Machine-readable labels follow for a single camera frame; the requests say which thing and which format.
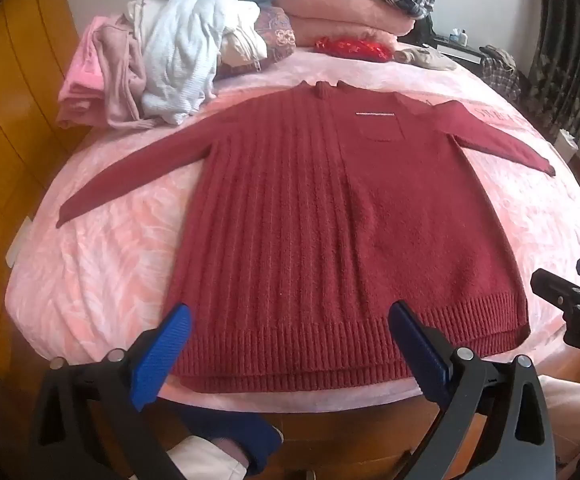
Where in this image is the purple patterned pillow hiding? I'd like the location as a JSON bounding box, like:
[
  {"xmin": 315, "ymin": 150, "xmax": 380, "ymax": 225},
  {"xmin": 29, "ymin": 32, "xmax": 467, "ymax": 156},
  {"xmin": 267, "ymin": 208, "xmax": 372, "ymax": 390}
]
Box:
[{"xmin": 215, "ymin": 7, "xmax": 298, "ymax": 78}]

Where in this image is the person's foot in navy sock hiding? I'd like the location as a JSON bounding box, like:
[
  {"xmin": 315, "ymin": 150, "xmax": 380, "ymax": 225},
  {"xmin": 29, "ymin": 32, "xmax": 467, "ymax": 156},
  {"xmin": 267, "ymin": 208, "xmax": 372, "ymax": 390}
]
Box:
[{"xmin": 170, "ymin": 400, "xmax": 283, "ymax": 478}]

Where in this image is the pink patterned blanket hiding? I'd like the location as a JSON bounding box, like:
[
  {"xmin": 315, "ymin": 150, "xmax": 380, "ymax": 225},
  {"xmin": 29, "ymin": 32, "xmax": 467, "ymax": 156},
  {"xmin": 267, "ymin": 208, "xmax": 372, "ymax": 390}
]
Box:
[{"xmin": 5, "ymin": 45, "xmax": 580, "ymax": 416}]

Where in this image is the dark nightstand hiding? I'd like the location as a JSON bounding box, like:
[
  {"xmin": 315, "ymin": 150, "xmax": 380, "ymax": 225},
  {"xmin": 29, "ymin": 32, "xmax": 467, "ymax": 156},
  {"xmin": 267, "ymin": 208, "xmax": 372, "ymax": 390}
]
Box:
[{"xmin": 430, "ymin": 32, "xmax": 485, "ymax": 66}]

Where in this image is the pink garment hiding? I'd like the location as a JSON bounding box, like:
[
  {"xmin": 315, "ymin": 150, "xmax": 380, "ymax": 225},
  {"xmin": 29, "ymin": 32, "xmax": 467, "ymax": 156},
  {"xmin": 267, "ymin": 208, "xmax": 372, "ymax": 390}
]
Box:
[{"xmin": 56, "ymin": 15, "xmax": 153, "ymax": 131}]

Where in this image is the white knit garment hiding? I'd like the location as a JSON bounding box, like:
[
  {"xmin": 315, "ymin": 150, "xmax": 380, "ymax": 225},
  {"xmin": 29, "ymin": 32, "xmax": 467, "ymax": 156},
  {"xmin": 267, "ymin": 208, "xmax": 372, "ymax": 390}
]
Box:
[{"xmin": 135, "ymin": 0, "xmax": 261, "ymax": 127}]

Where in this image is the dark red knit sweater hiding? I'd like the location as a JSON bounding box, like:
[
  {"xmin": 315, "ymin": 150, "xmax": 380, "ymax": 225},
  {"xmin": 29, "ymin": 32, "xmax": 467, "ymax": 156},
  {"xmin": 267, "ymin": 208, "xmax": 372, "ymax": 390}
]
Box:
[{"xmin": 57, "ymin": 80, "xmax": 556, "ymax": 395}]

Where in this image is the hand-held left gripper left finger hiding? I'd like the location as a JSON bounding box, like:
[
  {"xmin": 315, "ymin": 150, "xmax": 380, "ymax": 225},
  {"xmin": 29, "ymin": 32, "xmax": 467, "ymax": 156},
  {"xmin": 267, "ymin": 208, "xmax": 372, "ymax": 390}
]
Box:
[{"xmin": 30, "ymin": 302, "xmax": 193, "ymax": 480}]

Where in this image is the beige cap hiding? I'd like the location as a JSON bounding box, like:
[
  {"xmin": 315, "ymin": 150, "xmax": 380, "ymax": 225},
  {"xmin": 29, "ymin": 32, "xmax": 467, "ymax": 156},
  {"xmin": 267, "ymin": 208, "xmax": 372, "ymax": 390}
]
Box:
[{"xmin": 394, "ymin": 46, "xmax": 458, "ymax": 72}]

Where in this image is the dark patterned curtain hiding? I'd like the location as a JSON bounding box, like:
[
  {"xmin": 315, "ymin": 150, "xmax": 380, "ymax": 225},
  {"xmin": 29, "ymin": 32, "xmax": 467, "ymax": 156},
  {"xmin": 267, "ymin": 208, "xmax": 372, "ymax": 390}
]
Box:
[{"xmin": 524, "ymin": 0, "xmax": 580, "ymax": 143}]

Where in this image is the plaid shirt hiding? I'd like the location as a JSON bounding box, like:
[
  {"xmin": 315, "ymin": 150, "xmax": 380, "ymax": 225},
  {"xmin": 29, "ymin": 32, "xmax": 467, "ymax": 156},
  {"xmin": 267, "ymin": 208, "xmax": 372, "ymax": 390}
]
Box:
[{"xmin": 480, "ymin": 45, "xmax": 523, "ymax": 106}]

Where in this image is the red embroidered cloth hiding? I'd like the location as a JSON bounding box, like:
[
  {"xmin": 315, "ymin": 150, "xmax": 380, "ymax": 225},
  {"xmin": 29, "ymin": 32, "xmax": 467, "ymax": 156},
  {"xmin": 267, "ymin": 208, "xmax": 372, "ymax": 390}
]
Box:
[{"xmin": 315, "ymin": 35, "xmax": 395, "ymax": 61}]

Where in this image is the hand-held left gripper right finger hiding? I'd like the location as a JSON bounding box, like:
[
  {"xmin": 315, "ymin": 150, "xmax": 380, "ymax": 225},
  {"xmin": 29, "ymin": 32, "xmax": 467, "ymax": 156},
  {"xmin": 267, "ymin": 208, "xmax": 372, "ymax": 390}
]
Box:
[{"xmin": 387, "ymin": 300, "xmax": 558, "ymax": 480}]

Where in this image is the cream garment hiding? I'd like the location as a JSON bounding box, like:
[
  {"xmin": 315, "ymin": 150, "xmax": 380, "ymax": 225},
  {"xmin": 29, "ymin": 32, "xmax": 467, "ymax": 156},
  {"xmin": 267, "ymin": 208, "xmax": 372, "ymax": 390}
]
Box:
[{"xmin": 217, "ymin": 5, "xmax": 271, "ymax": 68}]

